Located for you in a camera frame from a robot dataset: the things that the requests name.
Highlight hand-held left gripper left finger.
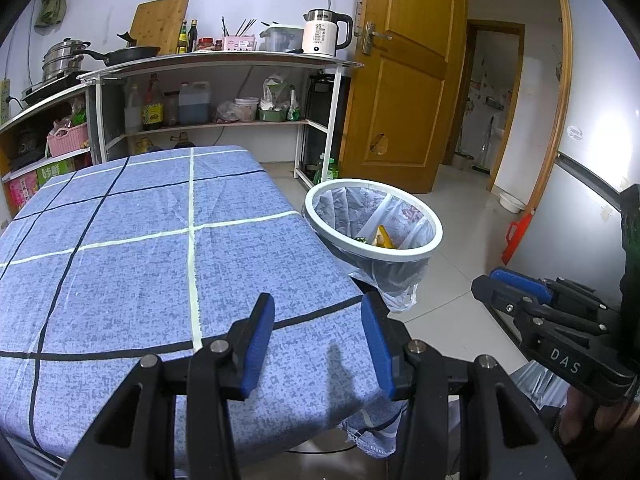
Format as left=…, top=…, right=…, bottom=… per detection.
left=60, top=292, right=277, bottom=480

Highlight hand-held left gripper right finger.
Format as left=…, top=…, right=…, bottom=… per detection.
left=360, top=291, right=576, bottom=480

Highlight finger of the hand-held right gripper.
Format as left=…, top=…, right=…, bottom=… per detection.
left=471, top=267, right=556, bottom=326
left=542, top=276, right=608, bottom=313

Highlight white trash bin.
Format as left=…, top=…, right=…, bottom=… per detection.
left=303, top=178, right=445, bottom=306

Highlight yellow snack bag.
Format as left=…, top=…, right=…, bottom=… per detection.
left=371, top=224, right=398, bottom=251

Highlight person's right hand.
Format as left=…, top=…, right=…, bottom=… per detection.
left=557, top=387, right=640, bottom=441

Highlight grey shorts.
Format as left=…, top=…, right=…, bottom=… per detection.
left=447, top=360, right=571, bottom=433

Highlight red dustpan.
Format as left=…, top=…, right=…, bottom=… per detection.
left=501, top=211, right=535, bottom=266

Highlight clear plastic bin liner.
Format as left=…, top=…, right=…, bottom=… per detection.
left=312, top=185, right=436, bottom=313

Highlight blue checked tablecloth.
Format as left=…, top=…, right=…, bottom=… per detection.
left=0, top=145, right=408, bottom=461

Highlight silver refrigerator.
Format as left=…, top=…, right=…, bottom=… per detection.
left=500, top=0, right=640, bottom=281

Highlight wooden door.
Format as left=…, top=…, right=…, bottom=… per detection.
left=339, top=0, right=468, bottom=195

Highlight white plastic tub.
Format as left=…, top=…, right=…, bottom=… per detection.
left=234, top=97, right=260, bottom=122

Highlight jug of blue liquid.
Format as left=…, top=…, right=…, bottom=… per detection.
left=177, top=81, right=211, bottom=125

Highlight white plastic bag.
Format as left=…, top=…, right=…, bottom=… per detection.
left=261, top=74, right=296, bottom=111

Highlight oil bottle with yellow label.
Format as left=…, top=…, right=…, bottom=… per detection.
left=141, top=74, right=165, bottom=131

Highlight white translucent jug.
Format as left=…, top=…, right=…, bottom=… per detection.
left=124, top=84, right=144, bottom=135

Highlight green cardboard box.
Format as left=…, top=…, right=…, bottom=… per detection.
left=37, top=157, right=76, bottom=188

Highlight pink plastic basket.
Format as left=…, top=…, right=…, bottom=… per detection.
left=46, top=122, right=90, bottom=158

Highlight pink cardboard box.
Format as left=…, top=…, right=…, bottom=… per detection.
left=7, top=170, right=41, bottom=211

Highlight white metal shelf rack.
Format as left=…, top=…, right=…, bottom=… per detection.
left=77, top=50, right=365, bottom=192

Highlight clear storage box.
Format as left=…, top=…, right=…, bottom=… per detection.
left=260, top=25, right=305, bottom=53

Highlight dark clay pot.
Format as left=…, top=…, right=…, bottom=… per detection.
left=7, top=127, right=48, bottom=171

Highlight white electric kettle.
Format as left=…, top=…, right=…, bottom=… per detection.
left=301, top=8, right=354, bottom=58

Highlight bundle of chopsticks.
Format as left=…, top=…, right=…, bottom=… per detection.
left=221, top=16, right=258, bottom=38

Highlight black frying pan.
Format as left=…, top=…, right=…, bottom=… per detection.
left=80, top=46, right=162, bottom=67

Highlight steel shelf unit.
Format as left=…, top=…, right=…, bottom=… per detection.
left=0, top=80, right=93, bottom=221

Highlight black induction cooker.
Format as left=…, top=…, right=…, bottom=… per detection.
left=22, top=71, right=96, bottom=106

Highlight wooden cutting board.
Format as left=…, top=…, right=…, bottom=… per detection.
left=129, top=0, right=191, bottom=51

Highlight steel steamer pot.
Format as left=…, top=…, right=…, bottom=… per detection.
left=42, top=37, right=92, bottom=82

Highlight black floor cable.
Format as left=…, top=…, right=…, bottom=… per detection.
left=290, top=440, right=361, bottom=456

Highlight wooden door frame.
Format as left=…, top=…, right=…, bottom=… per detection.
left=452, top=0, right=573, bottom=221

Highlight metal door handle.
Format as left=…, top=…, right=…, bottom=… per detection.
left=361, top=21, right=393, bottom=56

